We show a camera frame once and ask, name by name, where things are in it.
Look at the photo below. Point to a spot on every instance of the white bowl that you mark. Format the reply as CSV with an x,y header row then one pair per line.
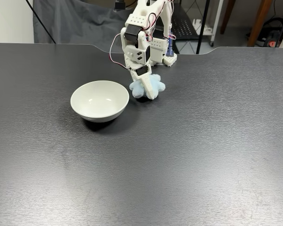
x,y
99,101

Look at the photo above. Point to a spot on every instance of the black perforated shelf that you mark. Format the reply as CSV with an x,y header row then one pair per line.
x,y
186,29

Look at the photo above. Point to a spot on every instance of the black pole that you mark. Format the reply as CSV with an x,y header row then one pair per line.
x,y
203,26

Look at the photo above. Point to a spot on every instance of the white plastic part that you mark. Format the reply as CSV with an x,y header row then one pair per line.
x,y
196,22

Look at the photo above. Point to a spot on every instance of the brown wooden leg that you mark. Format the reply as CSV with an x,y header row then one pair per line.
x,y
260,23
228,16

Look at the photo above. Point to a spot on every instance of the thin black stand leg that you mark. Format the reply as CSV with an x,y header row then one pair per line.
x,y
40,21

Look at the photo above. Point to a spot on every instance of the skyblue plush doll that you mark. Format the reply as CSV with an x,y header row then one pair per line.
x,y
159,86

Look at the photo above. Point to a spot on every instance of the gray cloth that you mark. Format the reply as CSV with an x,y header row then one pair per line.
x,y
85,28

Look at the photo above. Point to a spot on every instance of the black vacuum cleaner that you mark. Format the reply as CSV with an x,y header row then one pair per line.
x,y
272,33

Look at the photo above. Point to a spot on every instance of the blue table clamp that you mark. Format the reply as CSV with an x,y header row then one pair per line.
x,y
170,47

